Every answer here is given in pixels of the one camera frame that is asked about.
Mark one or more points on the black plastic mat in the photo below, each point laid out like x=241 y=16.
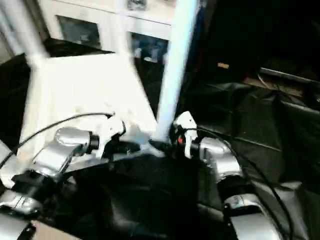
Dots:
x=260 y=130

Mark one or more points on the white plastic table leg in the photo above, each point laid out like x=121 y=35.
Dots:
x=3 y=150
x=176 y=60
x=122 y=25
x=25 y=30

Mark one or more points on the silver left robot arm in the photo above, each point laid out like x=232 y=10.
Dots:
x=55 y=152

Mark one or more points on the white glass-door cabinet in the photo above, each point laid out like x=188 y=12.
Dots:
x=85 y=20

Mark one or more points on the small grey container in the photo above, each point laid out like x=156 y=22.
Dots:
x=136 y=4

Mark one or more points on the dark metal rail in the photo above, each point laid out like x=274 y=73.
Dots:
x=292 y=75

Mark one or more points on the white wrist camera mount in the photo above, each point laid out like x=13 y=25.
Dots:
x=185 y=124
x=111 y=131

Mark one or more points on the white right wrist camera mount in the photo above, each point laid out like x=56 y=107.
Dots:
x=185 y=124

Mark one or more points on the small yellow label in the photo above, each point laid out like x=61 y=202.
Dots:
x=223 y=65

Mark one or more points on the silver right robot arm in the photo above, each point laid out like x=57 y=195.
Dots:
x=220 y=162

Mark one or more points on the white plastic table top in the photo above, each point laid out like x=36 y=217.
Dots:
x=80 y=85

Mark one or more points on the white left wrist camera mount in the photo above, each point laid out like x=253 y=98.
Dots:
x=111 y=131

